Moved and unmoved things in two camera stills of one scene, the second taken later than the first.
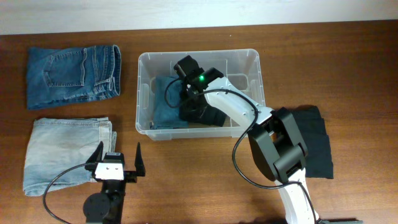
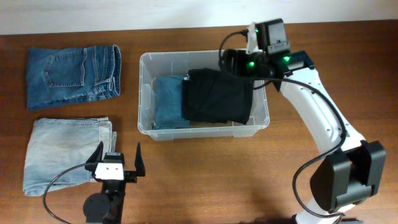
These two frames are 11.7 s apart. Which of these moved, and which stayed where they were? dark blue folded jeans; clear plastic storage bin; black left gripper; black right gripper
Moved: black right gripper
Stayed: clear plastic storage bin; black left gripper; dark blue folded jeans
